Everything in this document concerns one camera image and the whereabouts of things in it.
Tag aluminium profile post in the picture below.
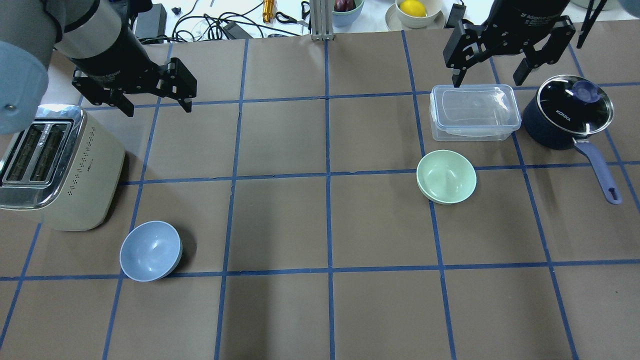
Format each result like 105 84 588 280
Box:
309 0 335 41

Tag dark red fruit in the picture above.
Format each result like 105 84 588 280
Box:
333 0 357 13

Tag black power adapter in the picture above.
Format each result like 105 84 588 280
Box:
134 3 167 44

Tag dark blue saucepan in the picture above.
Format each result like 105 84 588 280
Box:
521 74 623 205

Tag green bowl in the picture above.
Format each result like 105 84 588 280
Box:
416 149 478 205

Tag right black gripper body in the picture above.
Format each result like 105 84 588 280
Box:
473 15 568 63

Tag cream toaster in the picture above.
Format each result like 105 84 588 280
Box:
0 104 126 231

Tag glass pot lid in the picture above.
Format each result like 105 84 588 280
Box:
535 74 615 136

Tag cream bowl with lemon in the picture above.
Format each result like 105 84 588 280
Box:
394 0 445 30

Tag gold cylindrical tool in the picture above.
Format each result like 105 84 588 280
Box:
262 0 275 24

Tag blue bowl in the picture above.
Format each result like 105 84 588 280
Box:
119 220 183 282

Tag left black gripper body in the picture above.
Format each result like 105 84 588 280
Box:
74 57 178 99

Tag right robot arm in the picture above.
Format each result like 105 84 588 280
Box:
443 0 576 88

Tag light blue bowl background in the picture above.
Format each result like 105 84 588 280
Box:
332 0 365 27

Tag yellow lemon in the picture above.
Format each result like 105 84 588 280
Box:
398 0 428 18

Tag clear plastic container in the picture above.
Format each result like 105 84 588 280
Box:
429 84 522 142

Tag black cables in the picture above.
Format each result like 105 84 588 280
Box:
171 0 311 43

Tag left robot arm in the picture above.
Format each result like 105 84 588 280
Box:
0 0 197 135

